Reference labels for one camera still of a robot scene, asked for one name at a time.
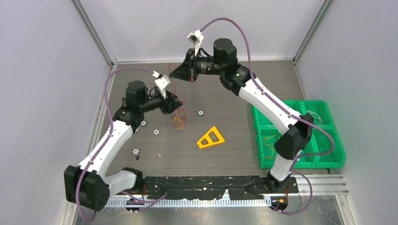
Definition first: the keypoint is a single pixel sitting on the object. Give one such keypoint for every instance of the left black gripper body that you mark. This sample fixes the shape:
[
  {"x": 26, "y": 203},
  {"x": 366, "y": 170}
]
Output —
[{"x": 166, "y": 105}]

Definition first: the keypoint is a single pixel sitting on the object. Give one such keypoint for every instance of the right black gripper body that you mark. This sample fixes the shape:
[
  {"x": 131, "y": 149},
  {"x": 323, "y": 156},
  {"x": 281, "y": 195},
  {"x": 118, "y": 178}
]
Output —
[{"x": 194, "y": 64}]

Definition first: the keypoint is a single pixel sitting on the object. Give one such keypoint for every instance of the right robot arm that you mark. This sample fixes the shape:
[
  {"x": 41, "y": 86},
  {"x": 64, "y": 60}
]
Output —
[{"x": 294, "y": 127}]

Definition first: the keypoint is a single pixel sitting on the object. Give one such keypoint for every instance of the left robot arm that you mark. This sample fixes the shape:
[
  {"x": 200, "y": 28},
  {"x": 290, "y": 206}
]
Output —
[{"x": 87, "y": 183}]

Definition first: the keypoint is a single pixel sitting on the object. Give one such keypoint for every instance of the poker chip centre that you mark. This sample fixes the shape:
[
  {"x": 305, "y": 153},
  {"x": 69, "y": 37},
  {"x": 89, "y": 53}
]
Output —
[{"x": 200, "y": 113}]

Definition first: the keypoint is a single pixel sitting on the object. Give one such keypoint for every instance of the poker chip middle left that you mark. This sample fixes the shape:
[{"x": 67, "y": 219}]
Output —
[{"x": 156, "y": 132}]

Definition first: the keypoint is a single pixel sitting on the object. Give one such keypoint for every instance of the poker chip by gripper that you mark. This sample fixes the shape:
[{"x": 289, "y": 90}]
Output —
[{"x": 143, "y": 123}]

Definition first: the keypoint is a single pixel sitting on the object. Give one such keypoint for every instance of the poker chip lower left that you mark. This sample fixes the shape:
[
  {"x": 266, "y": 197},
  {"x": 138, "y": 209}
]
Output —
[{"x": 135, "y": 151}]

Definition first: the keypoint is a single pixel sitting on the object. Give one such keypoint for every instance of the green plastic bin organiser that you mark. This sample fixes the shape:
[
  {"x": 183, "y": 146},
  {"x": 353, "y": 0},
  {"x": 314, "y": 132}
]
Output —
[{"x": 267, "y": 135}]

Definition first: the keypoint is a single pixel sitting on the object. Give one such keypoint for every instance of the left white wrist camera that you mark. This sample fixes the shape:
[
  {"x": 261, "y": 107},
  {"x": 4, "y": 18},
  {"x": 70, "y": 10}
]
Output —
[{"x": 162, "y": 82}]

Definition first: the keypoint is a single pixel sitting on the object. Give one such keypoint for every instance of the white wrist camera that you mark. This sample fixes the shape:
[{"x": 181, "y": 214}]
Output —
[
  {"x": 162, "y": 82},
  {"x": 196, "y": 37}
]

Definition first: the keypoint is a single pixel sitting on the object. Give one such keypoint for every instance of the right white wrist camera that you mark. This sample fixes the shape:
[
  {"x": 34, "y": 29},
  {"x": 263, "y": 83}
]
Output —
[{"x": 196, "y": 37}]

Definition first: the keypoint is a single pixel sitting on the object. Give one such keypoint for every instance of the yellow triangular plastic frame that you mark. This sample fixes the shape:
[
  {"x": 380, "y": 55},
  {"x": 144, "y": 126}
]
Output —
[{"x": 210, "y": 138}]

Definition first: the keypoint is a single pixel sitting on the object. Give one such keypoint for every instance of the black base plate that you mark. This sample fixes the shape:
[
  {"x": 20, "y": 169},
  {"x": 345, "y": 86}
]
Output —
[{"x": 249, "y": 187}]

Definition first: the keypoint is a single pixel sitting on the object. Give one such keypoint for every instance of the white slotted cable duct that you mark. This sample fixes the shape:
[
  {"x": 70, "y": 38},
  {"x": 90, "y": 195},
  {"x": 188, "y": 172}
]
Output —
[{"x": 124, "y": 202}]

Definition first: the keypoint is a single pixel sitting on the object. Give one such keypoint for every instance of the aluminium frame rail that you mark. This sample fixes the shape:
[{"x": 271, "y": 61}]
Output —
[{"x": 326, "y": 184}]

